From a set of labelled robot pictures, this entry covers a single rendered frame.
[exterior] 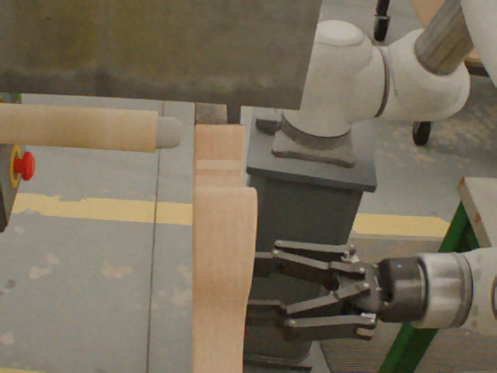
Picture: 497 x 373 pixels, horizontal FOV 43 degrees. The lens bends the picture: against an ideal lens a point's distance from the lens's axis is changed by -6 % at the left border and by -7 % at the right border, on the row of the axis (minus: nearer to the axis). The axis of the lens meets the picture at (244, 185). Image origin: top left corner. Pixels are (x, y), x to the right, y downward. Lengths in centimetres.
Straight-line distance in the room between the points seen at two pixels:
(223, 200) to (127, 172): 194
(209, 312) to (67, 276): 152
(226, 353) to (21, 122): 27
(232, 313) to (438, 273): 28
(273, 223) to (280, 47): 120
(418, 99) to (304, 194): 32
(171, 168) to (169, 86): 212
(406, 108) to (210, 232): 97
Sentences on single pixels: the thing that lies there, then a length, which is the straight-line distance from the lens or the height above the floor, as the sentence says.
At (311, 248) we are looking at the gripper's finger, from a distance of 78.
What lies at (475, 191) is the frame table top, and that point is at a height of 93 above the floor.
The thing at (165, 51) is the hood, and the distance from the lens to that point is 30.
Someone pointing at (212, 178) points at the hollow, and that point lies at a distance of 60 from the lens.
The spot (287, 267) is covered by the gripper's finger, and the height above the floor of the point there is 100.
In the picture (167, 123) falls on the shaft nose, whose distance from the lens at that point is 51.
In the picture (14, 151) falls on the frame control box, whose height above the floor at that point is 100.
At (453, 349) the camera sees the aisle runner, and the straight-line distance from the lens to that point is 210.
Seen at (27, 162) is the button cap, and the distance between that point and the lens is 91.
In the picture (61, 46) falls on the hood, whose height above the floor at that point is 141.
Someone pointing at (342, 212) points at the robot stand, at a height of 60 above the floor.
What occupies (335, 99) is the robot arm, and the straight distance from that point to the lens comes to 134.
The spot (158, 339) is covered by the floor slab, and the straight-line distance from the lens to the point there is 192.
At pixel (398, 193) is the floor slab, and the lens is 254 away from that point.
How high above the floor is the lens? 157
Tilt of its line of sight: 41 degrees down
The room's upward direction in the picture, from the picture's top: 10 degrees clockwise
